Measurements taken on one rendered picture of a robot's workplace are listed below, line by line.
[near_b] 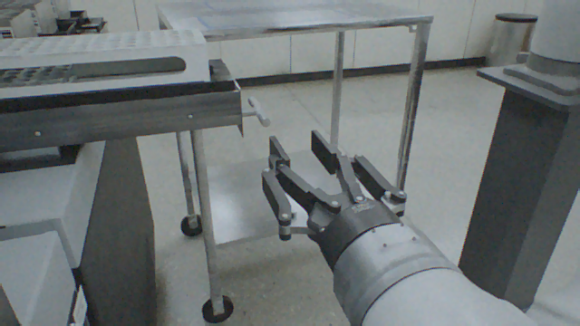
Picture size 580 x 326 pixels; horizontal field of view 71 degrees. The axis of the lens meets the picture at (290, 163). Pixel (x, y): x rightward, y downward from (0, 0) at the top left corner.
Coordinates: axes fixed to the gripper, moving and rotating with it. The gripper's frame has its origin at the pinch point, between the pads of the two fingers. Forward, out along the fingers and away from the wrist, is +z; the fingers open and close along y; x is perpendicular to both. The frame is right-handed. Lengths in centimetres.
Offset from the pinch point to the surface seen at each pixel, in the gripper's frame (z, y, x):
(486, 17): 243, -242, 36
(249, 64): 243, -43, 57
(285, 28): 40.8, -10.3, -7.1
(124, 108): 8.0, 20.1, -5.5
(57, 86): 9.6, 27.1, -8.5
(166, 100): 8.0, 15.1, -5.9
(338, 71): 86, -43, 18
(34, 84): 11.7, 30.0, -8.4
